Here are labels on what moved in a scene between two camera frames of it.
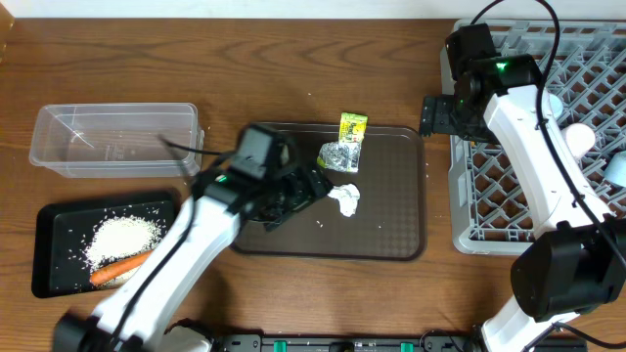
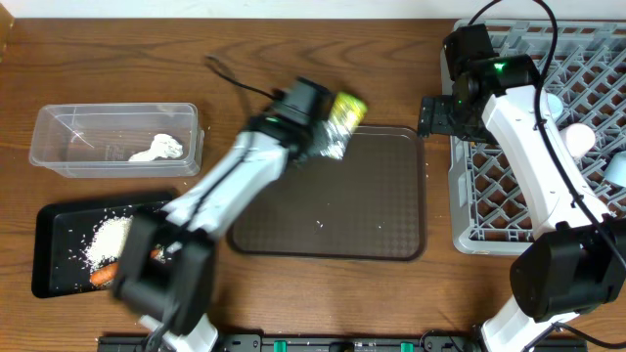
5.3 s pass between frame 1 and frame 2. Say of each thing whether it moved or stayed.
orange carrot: stayed
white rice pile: stayed
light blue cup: stayed
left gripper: moved
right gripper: stayed
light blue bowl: stayed
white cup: stayed
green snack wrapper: moved
